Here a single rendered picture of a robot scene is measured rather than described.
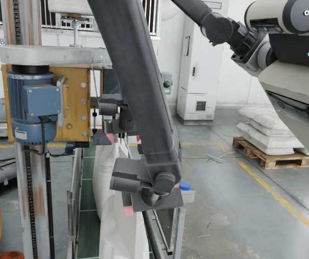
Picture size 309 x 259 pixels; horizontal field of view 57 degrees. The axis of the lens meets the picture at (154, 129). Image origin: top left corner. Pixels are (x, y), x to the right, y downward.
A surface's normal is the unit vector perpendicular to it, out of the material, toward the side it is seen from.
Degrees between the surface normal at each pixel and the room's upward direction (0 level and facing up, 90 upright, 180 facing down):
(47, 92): 90
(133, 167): 27
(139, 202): 45
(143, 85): 115
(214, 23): 101
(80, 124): 90
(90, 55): 90
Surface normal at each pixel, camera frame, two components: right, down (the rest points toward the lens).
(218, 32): 0.07, 0.50
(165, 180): -0.11, 0.70
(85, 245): 0.07, -0.95
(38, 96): 0.60, 0.29
